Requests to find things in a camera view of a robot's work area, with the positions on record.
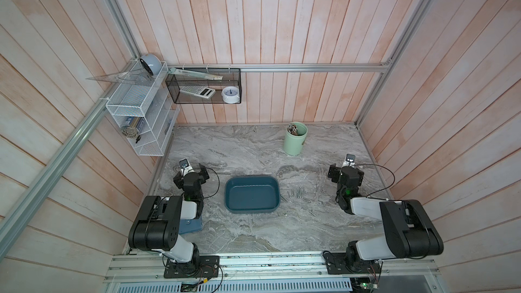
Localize teal plastic storage tray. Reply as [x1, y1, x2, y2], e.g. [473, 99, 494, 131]
[225, 175, 281, 214]

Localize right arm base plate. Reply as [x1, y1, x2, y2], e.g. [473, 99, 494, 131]
[322, 250, 381, 275]

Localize aluminium front rail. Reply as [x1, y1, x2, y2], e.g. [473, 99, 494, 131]
[104, 251, 440, 283]

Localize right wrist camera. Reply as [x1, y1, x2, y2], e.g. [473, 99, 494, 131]
[342, 154, 355, 167]

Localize screws in green cup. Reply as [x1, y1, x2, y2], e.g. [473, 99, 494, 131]
[287, 123, 301, 136]

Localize white wire shelf rack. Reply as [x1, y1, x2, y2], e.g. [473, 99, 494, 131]
[106, 60, 180, 157]

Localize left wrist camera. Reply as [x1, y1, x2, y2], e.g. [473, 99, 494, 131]
[179, 159, 194, 176]

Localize removed screws on table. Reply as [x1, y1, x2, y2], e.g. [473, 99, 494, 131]
[280, 187, 317, 217]

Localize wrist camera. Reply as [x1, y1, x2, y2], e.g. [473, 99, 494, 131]
[179, 159, 194, 176]
[342, 154, 355, 167]

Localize white calculator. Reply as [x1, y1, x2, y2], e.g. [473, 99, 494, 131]
[179, 86, 216, 99]

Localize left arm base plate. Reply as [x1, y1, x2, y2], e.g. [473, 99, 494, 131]
[164, 256, 220, 279]

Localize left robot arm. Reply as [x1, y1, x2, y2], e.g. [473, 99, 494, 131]
[128, 159, 210, 267]

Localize white tape roll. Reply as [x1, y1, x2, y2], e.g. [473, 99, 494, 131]
[221, 86, 241, 104]

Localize metal roll in rack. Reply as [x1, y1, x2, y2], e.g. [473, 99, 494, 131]
[120, 116, 144, 138]

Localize black mesh wall basket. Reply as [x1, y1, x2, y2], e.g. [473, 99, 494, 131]
[166, 67, 242, 104]

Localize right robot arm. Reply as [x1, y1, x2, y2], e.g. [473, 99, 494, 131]
[328, 160, 444, 267]

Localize green ruler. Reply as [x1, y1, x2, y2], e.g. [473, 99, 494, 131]
[168, 68, 223, 81]

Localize mint green cup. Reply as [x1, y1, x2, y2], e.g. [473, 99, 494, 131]
[284, 122, 308, 156]

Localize grey round alarm clock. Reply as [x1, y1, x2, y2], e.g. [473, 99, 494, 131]
[139, 54, 162, 77]

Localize clear triangle ruler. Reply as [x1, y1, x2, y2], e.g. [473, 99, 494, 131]
[88, 69, 155, 86]

